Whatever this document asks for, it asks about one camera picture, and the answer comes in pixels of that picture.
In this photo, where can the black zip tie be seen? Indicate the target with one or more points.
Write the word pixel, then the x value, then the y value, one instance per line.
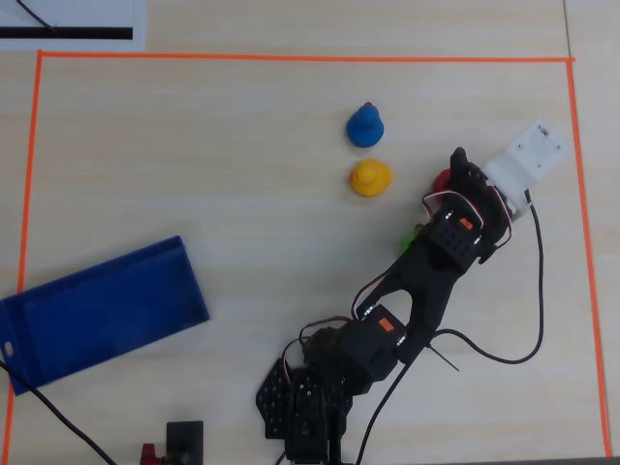
pixel 445 359

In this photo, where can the blue plastic box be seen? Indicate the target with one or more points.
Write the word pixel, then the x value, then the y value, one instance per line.
pixel 106 310

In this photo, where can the white paper with black bar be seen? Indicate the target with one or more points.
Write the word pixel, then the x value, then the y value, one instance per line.
pixel 72 14

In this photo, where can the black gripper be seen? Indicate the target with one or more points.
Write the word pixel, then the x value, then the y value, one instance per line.
pixel 466 178

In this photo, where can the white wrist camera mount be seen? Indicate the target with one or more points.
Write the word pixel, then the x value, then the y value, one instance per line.
pixel 528 155

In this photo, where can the green rubber duck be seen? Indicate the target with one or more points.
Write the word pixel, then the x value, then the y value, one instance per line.
pixel 408 239

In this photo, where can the red rubber duck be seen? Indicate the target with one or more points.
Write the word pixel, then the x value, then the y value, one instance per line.
pixel 441 183

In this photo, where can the orange tape strip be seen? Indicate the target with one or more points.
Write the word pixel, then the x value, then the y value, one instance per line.
pixel 583 218
pixel 30 169
pixel 290 57

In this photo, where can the yellow rubber duck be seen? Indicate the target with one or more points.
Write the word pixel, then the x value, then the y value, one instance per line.
pixel 370 178

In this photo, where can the black clamp stand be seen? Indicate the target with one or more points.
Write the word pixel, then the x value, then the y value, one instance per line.
pixel 184 438

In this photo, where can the blue rubber duck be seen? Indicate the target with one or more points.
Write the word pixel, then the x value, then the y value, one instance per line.
pixel 364 127

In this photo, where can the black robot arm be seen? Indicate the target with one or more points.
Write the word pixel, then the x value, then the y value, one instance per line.
pixel 421 286

